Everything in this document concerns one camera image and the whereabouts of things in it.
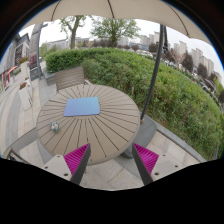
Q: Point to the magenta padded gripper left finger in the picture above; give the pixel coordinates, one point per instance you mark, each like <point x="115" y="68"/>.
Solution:
<point x="70" y="167"/>

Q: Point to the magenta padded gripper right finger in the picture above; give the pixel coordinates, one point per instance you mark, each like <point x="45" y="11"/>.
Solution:
<point x="150" y="165"/>

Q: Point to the blue mouse pad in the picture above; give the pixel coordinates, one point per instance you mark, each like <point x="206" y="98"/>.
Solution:
<point x="82" y="107"/>

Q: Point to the grey umbrella base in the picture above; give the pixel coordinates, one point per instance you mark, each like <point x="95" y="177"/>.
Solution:
<point x="146" y="131"/>

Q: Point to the round slatted wooden table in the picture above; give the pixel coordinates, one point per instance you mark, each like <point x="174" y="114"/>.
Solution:
<point x="108" y="133"/>

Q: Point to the grey chair at left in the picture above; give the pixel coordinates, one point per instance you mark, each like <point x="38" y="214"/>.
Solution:
<point x="21" y="142"/>

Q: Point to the green hedge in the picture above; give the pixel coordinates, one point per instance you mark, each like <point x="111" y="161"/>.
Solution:
<point x="173" y="100"/>

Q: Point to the grey slatted chair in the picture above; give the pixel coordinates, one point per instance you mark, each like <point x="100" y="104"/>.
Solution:
<point x="69" y="77"/>

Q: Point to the white planter with flowers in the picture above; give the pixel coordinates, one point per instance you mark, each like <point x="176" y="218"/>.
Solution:
<point x="25" y="94"/>

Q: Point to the black umbrella pole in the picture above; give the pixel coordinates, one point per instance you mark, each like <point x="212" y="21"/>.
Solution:
<point x="162" y="46"/>

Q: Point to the beige patio umbrella canopy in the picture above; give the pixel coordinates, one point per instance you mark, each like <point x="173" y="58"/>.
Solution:
<point x="157" y="11"/>

